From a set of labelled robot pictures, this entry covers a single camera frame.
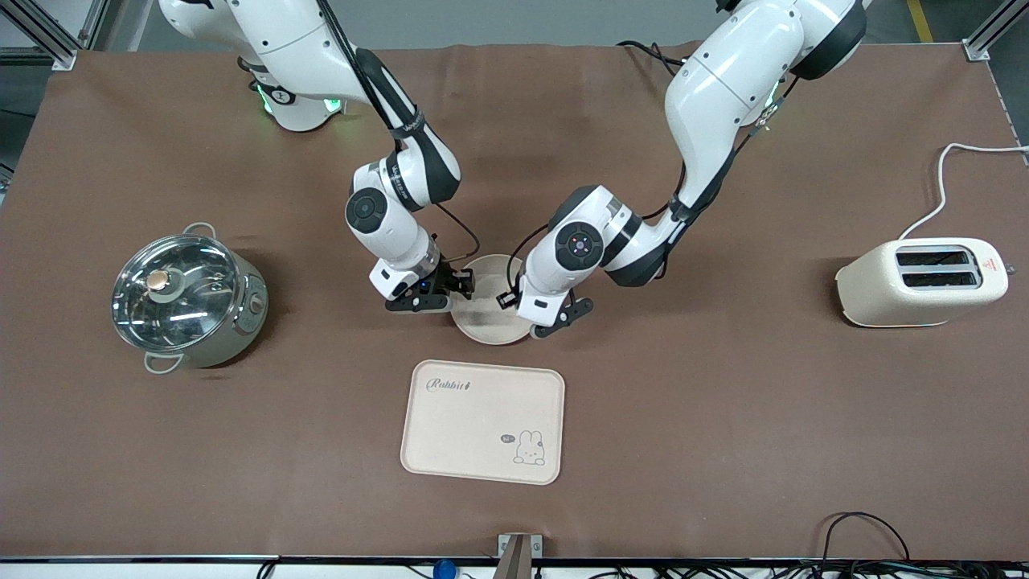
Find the round cream plate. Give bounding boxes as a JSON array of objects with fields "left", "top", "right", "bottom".
[{"left": 449, "top": 254, "right": 537, "bottom": 347}]

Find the cream rabbit print tray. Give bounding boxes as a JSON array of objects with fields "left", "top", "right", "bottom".
[{"left": 400, "top": 359, "right": 566, "bottom": 487}]

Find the brown table mat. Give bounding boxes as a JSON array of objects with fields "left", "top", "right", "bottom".
[{"left": 0, "top": 40, "right": 1029, "bottom": 561}]

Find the steel pot with glass lid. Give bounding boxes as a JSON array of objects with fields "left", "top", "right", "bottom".
[{"left": 113, "top": 222, "right": 270, "bottom": 376}]

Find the glass pot lid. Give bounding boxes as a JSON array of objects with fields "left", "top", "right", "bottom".
[{"left": 110, "top": 233, "right": 242, "bottom": 351}]

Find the cream two-slot toaster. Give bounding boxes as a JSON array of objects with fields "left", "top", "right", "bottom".
[{"left": 834, "top": 237, "right": 1011, "bottom": 329}]

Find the metal bracket on table edge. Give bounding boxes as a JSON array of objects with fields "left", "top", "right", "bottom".
[{"left": 497, "top": 533, "right": 543, "bottom": 579}]

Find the black left arm base cable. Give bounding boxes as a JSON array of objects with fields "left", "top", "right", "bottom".
[{"left": 617, "top": 39, "right": 686, "bottom": 80}]

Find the black looped cable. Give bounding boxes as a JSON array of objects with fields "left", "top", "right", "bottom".
[{"left": 816, "top": 511, "right": 912, "bottom": 579}]

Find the white toaster power cord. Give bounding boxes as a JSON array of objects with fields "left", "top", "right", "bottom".
[{"left": 897, "top": 142, "right": 1029, "bottom": 241}]

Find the aluminium frame post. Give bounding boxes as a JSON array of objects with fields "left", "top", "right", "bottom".
[
  {"left": 0, "top": 0, "right": 109, "bottom": 72},
  {"left": 963, "top": 0, "right": 1029, "bottom": 64}
]

